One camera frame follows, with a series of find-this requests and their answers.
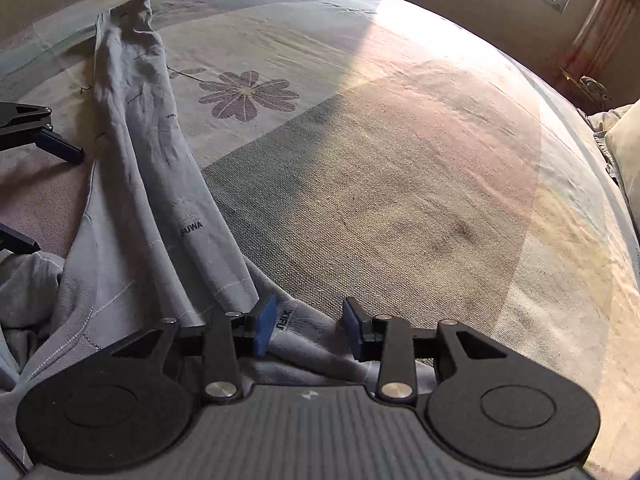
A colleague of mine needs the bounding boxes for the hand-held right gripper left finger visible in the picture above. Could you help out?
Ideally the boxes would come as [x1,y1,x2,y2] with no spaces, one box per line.
[107,292,279,404]

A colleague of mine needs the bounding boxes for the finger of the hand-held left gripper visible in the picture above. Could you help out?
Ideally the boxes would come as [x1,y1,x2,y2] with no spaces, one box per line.
[0,224,41,257]
[0,101,85,165]

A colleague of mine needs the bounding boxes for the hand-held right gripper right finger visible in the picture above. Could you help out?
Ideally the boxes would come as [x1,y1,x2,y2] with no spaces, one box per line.
[341,296,511,407]

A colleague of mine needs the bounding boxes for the grey pants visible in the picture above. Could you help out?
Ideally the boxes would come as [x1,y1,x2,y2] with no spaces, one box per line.
[0,0,438,480]

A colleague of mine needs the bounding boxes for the floral patchwork bed sheet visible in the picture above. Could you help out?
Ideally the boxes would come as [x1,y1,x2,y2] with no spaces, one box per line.
[0,0,640,480]

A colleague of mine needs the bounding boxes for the cream printed pillow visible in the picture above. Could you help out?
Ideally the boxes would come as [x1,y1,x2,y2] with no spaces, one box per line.
[587,104,640,241]

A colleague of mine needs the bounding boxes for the pink plaid curtain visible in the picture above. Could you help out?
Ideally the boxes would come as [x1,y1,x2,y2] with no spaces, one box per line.
[570,0,640,82]

